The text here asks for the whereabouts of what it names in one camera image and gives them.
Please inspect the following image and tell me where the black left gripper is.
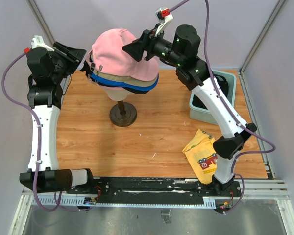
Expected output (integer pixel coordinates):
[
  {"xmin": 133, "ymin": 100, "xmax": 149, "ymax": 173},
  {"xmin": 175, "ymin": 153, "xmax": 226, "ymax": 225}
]
[{"xmin": 49, "ymin": 41, "xmax": 86, "ymax": 83}]

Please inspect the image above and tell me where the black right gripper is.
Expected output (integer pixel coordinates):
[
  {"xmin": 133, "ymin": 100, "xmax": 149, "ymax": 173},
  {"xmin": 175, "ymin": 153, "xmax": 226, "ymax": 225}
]
[{"xmin": 122, "ymin": 23, "xmax": 184, "ymax": 67}]

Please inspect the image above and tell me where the pink cap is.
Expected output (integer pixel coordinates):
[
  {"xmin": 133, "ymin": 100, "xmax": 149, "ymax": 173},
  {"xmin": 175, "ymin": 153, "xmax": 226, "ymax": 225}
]
[{"xmin": 91, "ymin": 28, "xmax": 159, "ymax": 82}]

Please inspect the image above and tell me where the blue cap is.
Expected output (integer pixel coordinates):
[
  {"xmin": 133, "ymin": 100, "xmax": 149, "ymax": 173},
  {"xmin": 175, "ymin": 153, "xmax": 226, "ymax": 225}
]
[{"xmin": 89, "ymin": 56, "xmax": 159, "ymax": 93}]

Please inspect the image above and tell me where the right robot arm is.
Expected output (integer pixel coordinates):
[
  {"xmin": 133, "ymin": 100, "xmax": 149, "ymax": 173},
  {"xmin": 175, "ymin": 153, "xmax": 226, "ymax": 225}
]
[{"xmin": 122, "ymin": 24, "xmax": 257, "ymax": 196}]

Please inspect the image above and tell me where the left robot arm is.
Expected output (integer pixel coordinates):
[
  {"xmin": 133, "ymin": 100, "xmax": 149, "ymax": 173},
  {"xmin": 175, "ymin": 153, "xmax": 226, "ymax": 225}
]
[{"xmin": 19, "ymin": 42, "xmax": 95, "ymax": 194}]

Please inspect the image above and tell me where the cream mannequin head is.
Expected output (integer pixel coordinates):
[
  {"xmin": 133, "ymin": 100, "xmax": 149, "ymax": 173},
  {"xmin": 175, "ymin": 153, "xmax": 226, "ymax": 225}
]
[{"xmin": 104, "ymin": 88, "xmax": 134, "ymax": 102}]

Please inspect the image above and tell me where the light teal plastic bin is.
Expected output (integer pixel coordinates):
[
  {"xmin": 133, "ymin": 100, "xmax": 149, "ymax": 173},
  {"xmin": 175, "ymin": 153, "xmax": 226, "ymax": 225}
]
[{"xmin": 189, "ymin": 70, "xmax": 237, "ymax": 126}]

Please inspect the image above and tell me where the yellow printed cloth hat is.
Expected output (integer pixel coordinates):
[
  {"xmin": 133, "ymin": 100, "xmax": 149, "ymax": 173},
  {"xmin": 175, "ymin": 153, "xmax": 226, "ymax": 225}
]
[{"xmin": 182, "ymin": 129, "xmax": 217, "ymax": 185}]

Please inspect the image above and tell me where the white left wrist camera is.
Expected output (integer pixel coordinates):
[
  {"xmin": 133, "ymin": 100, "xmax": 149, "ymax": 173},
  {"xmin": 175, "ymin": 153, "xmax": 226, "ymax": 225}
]
[{"xmin": 24, "ymin": 35, "xmax": 54, "ymax": 54}]

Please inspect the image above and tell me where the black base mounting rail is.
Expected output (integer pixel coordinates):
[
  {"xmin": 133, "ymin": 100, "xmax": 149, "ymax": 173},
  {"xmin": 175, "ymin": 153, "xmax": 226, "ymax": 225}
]
[{"xmin": 67, "ymin": 177, "xmax": 241, "ymax": 202}]

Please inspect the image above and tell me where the white cable duct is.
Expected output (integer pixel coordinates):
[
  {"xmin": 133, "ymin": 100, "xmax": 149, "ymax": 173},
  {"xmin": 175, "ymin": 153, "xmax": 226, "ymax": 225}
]
[{"xmin": 31, "ymin": 195, "xmax": 216, "ymax": 209}]

